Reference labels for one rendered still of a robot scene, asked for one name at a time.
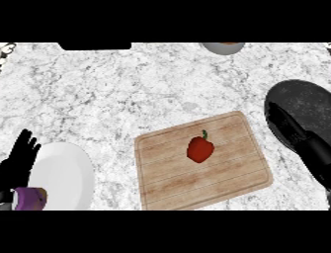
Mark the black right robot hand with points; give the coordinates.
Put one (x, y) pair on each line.
(314, 151)

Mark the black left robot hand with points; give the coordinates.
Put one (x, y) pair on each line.
(14, 164)

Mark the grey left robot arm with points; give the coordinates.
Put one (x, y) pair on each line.
(1, 206)

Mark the black pan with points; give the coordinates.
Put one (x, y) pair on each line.
(314, 105)

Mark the red bell pepper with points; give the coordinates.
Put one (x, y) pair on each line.
(201, 150)

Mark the wooden cutting board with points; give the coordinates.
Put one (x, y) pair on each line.
(206, 178)

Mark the white plate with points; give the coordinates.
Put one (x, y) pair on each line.
(63, 178)

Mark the grey bowl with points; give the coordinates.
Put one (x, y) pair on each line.
(223, 48)

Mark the black appliance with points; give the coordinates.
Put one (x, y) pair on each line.
(96, 46)

